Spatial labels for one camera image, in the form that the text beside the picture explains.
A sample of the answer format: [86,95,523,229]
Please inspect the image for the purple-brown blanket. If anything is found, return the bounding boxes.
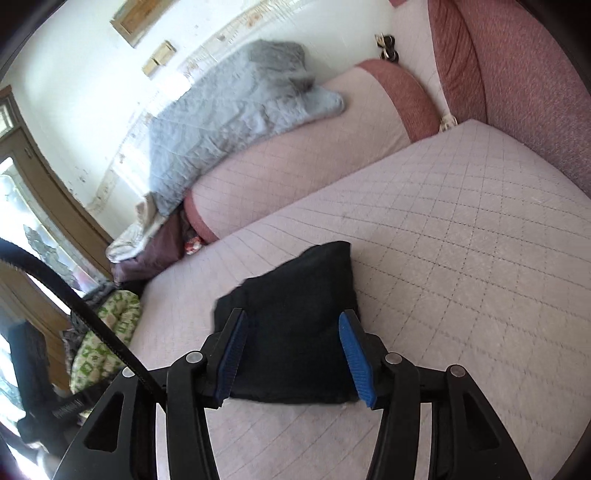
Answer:
[113,212,185,284]

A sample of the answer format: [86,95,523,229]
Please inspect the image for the dark pink sofa backrest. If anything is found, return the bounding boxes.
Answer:
[428,0,591,199]

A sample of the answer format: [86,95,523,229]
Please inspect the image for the wooden picture frame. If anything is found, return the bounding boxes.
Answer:
[110,0,153,48]

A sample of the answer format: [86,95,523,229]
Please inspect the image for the blue-grey quilted blanket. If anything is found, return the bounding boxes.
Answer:
[148,41,346,217]

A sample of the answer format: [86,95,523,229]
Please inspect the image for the cream cloth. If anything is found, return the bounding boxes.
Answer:
[105,194,167,264]

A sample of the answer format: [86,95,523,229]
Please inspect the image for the pale pink quilted mattress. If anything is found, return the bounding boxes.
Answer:
[129,119,591,480]

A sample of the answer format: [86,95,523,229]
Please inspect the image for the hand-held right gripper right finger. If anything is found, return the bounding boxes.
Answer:
[338,310,532,480]

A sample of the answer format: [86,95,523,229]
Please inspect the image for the wooden door frame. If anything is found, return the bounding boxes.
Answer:
[0,85,114,278]

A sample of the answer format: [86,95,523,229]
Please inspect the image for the pink bolster cushion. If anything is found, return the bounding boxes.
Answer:
[184,59,441,245]

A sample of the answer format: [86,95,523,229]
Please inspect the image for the black pants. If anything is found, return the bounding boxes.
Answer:
[213,241,365,406]

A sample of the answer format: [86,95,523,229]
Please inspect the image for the grey cloth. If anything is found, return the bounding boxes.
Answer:
[62,281,116,352]

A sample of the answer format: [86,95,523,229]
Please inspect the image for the black cable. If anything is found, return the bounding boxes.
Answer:
[0,239,166,403]

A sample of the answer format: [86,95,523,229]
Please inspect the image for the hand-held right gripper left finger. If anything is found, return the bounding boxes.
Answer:
[53,308,250,480]

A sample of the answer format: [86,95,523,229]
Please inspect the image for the green patterned blanket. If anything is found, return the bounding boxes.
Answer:
[69,290,141,393]

